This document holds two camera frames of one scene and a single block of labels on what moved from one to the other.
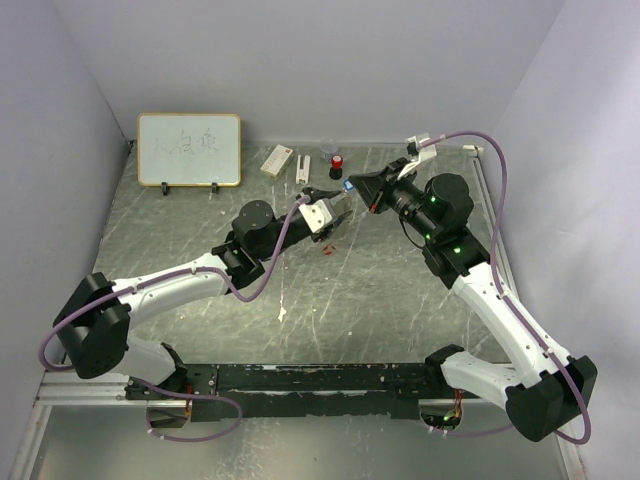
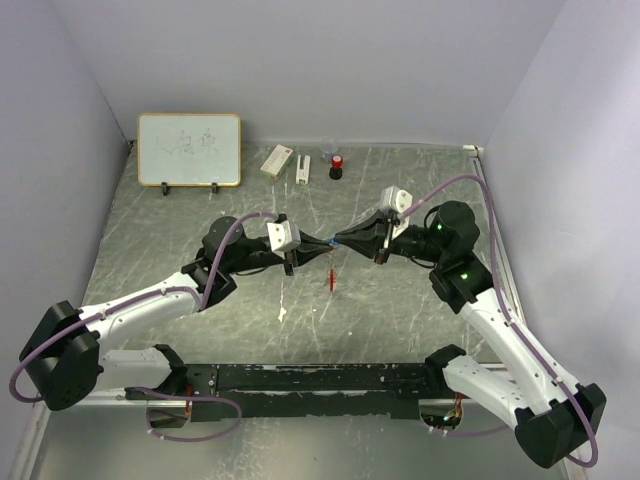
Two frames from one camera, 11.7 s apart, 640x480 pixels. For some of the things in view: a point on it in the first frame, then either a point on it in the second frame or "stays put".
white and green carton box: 277,162 stays put
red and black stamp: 336,171 stays put
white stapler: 302,174 stays put
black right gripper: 371,184 -> 368,238
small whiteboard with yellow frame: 188,150 stays put
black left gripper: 328,231 -> 310,247
